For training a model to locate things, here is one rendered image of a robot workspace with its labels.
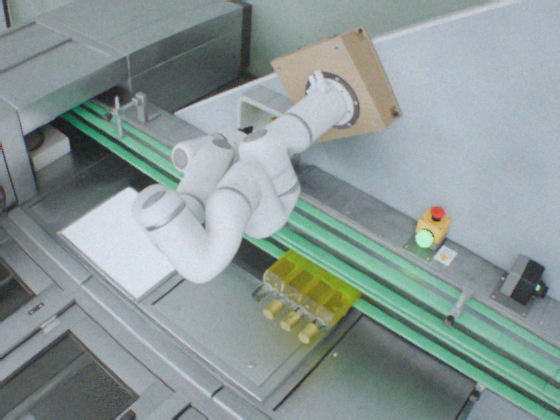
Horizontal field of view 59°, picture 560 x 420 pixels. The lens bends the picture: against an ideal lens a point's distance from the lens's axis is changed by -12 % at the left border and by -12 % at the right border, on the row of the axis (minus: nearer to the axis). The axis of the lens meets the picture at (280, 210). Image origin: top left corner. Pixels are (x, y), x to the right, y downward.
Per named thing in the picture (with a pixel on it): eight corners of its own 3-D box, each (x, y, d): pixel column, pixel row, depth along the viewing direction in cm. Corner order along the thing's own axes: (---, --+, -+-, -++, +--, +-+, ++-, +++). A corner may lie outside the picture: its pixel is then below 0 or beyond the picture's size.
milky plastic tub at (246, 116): (254, 145, 175) (235, 157, 169) (257, 83, 159) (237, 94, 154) (298, 168, 167) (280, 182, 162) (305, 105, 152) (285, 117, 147)
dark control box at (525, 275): (510, 272, 135) (499, 291, 130) (520, 251, 130) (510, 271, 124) (535, 287, 131) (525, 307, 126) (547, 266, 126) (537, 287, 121)
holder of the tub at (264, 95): (255, 157, 178) (238, 169, 174) (258, 83, 160) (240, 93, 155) (297, 181, 171) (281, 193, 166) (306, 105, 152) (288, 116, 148)
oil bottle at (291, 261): (305, 245, 163) (258, 288, 150) (308, 232, 159) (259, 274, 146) (321, 255, 161) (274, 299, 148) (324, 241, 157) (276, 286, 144)
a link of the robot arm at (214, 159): (199, 235, 118) (227, 187, 135) (216, 187, 111) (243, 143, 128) (163, 218, 117) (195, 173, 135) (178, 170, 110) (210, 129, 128)
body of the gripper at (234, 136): (198, 153, 143) (226, 144, 152) (226, 169, 139) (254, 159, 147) (202, 127, 139) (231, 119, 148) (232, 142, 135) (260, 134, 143)
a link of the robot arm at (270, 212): (243, 182, 99) (277, 253, 106) (282, 124, 118) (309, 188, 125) (199, 191, 103) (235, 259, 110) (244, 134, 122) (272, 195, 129)
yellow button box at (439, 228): (424, 224, 147) (412, 238, 142) (431, 203, 142) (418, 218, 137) (446, 236, 144) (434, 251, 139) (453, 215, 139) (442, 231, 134)
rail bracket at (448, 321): (461, 289, 132) (438, 323, 124) (470, 270, 127) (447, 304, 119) (474, 297, 131) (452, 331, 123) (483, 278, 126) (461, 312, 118)
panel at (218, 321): (130, 188, 195) (57, 238, 175) (129, 182, 193) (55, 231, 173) (336, 327, 157) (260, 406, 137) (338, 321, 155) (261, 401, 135)
